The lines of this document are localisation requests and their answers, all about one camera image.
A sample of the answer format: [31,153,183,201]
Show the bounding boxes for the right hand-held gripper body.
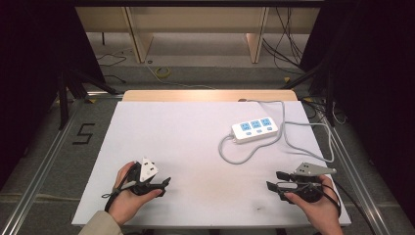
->
[286,162,338,204]

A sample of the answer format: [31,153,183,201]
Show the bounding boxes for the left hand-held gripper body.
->
[126,157,161,197]

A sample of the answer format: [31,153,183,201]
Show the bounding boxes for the person's left hand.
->
[108,161,163,227]

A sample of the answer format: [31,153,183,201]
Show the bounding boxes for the person's right hand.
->
[283,174,345,235]

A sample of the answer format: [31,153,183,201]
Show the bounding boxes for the white table cover sheet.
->
[70,100,352,228]

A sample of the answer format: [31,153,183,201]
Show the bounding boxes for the white power strip blue sockets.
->
[230,116,280,145]

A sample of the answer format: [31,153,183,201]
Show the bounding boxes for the wooden table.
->
[121,89,299,103]

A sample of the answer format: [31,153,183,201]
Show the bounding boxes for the black metal stand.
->
[279,58,338,127]
[57,67,119,131]

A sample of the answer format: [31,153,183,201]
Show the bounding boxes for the dark curtain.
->
[298,0,415,226]
[0,0,106,192]

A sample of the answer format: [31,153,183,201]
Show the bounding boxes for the light wooden shelf unit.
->
[74,6,321,65]

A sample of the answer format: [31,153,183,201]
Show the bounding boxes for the grey power strip cable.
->
[217,99,337,165]

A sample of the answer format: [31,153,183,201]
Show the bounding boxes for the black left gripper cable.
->
[101,162,139,212]

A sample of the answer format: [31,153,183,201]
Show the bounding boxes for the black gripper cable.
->
[321,178,377,235]
[101,162,139,212]

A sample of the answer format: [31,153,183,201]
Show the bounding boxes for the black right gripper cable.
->
[321,178,377,235]

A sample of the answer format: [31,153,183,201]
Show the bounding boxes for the aluminium floor rail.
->
[0,97,86,235]
[321,117,394,235]

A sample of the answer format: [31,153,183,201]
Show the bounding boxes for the thin black floor cable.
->
[96,52,127,84]

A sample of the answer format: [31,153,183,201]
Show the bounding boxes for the bundle of black cables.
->
[261,7,306,76]

